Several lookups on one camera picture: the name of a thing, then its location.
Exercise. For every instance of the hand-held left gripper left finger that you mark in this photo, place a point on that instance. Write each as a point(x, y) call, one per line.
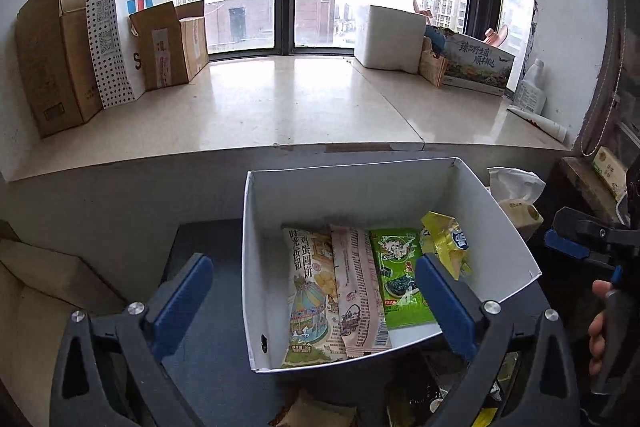
point(182, 302)

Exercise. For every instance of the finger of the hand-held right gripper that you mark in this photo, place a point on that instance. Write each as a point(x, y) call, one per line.
point(565, 244)
point(570, 219)

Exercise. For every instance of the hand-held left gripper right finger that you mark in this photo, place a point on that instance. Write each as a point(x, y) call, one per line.
point(445, 302)

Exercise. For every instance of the white cardboard box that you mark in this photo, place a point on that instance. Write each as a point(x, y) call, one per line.
point(260, 257)

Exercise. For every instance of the person's right hand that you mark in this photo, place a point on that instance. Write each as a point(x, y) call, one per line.
point(597, 332)

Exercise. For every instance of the brown marble shelf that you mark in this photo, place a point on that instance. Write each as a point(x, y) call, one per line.
point(585, 187)

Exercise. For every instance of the beige tissue box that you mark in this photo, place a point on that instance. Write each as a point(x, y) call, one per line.
point(525, 217)

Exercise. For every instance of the green seaweed snack packet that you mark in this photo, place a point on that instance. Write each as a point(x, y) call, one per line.
point(395, 277)

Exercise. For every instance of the green and white packet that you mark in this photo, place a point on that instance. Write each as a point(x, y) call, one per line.
point(610, 169)

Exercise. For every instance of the yellow snack packet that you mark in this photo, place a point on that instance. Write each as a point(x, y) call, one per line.
point(440, 232)

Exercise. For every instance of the pink snack packet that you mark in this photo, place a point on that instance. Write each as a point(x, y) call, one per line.
point(357, 297)

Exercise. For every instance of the white tube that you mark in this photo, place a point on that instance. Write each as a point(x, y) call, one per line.
point(540, 122)

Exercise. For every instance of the cream illustrated snack packet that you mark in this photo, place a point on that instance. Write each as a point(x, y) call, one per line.
point(310, 297)

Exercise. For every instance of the white plastic bottle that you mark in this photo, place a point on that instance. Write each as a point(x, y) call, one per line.
point(530, 92)

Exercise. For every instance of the landscape printed box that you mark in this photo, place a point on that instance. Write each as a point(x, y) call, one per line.
point(475, 64)

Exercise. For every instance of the pink plastic object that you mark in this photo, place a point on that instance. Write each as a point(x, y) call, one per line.
point(496, 38)
point(422, 9)

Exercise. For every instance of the small woven brown box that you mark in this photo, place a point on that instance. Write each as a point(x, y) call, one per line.
point(431, 68)

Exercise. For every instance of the small open cardboard box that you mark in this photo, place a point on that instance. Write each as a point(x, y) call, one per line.
point(170, 52)

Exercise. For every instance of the white foam box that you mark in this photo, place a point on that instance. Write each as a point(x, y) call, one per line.
point(390, 39)

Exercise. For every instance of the polka dot paper bag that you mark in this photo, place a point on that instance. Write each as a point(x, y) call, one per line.
point(105, 57)

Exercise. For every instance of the tall brown cardboard box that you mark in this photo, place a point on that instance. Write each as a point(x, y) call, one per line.
point(45, 67)

